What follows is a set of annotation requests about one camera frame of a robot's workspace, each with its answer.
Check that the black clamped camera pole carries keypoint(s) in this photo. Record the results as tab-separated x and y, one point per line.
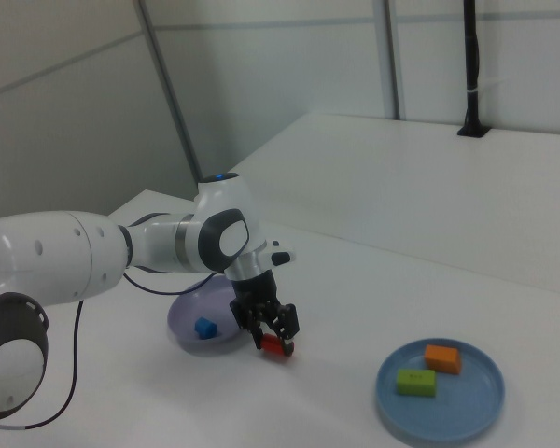
471	70

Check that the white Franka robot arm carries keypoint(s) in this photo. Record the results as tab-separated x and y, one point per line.
51	261

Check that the orange block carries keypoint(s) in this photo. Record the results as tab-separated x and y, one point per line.
442	359

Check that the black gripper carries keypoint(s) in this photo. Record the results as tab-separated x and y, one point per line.
256	291

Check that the red cylinder block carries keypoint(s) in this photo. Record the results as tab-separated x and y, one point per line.
273	346

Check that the grey partition post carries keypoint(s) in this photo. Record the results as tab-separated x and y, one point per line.
392	60
168	88

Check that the purple plate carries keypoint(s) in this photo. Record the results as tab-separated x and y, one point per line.
186	312

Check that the blue block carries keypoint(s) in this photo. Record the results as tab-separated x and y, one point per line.
205	328

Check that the blue plate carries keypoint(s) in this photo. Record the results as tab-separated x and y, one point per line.
466	410

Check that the green block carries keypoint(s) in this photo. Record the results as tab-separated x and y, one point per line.
415	382

